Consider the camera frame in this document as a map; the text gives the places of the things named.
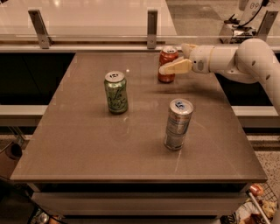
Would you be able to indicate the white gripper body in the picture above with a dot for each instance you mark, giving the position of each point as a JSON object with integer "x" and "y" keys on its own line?
{"x": 199, "y": 59}

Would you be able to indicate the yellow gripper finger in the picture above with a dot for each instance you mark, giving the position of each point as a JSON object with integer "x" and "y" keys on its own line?
{"x": 187, "y": 49}
{"x": 178, "y": 66}

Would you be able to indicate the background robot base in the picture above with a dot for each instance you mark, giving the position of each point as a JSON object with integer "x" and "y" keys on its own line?
{"x": 235, "y": 31}

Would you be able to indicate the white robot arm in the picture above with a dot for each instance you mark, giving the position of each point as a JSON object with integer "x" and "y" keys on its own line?
{"x": 249, "y": 62}

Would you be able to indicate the silver slim energy drink can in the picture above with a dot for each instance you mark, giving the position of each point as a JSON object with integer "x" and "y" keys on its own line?
{"x": 179, "y": 117}

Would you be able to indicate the green LaCroix can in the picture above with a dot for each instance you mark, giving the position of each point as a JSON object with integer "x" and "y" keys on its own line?
{"x": 115, "y": 88}

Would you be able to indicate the grey drawer front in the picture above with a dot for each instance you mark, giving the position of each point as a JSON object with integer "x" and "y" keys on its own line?
{"x": 139, "y": 203}

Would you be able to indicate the middle metal rail bracket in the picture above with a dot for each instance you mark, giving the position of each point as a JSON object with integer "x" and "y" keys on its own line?
{"x": 152, "y": 26}

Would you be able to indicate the metal rail bracket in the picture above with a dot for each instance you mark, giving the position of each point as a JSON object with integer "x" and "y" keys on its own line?
{"x": 152, "y": 26}
{"x": 44, "y": 40}
{"x": 266, "y": 24}

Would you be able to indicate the right metal rail bracket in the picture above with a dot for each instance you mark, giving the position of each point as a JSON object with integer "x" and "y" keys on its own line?
{"x": 266, "y": 24}

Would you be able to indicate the left metal rail bracket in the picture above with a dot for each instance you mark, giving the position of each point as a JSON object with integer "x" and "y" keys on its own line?
{"x": 44, "y": 40}

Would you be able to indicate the wire basket with snacks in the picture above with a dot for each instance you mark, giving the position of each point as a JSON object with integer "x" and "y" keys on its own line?
{"x": 261, "y": 207}

